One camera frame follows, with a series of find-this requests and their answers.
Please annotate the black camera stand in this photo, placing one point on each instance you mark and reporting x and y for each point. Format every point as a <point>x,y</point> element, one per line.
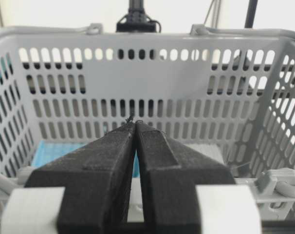
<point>136,20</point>

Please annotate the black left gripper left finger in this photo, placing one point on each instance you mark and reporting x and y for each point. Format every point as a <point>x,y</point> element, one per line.
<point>82,192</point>

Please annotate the blue hand brush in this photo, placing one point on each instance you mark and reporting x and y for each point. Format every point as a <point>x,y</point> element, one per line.
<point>48,151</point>

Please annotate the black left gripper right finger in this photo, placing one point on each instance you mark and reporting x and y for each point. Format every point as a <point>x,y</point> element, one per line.
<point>186,192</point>

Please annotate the white item in basket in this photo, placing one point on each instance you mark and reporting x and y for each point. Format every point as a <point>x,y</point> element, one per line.
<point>211,150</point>

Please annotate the grey plastic shopping basket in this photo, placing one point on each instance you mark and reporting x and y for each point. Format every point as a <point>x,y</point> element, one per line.
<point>231,87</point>

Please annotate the grey basket handle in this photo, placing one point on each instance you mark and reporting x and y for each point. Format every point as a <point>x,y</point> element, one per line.
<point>280,180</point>

